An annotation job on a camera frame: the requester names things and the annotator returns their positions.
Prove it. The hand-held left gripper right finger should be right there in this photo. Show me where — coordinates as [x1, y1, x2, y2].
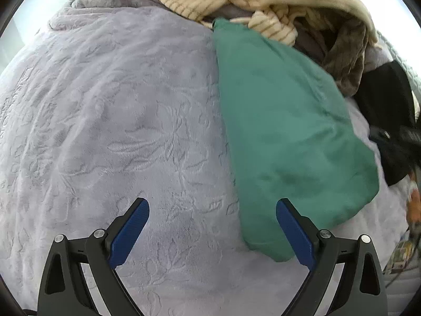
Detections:
[275, 198, 389, 316]

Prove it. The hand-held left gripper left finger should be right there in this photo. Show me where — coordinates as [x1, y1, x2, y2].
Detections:
[37, 197, 150, 316]

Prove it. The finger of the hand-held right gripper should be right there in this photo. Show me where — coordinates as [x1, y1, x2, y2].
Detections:
[369, 126, 421, 154]

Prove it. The green work jacket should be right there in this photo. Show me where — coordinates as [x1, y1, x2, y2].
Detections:
[211, 18, 380, 263]

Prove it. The black cloth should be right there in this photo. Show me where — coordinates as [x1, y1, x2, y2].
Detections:
[357, 61, 417, 186]

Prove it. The brown grey cloth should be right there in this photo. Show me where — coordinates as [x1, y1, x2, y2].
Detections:
[324, 18, 368, 97]

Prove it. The lavender embossed blanket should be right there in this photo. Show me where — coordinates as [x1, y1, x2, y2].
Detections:
[0, 0, 421, 316]

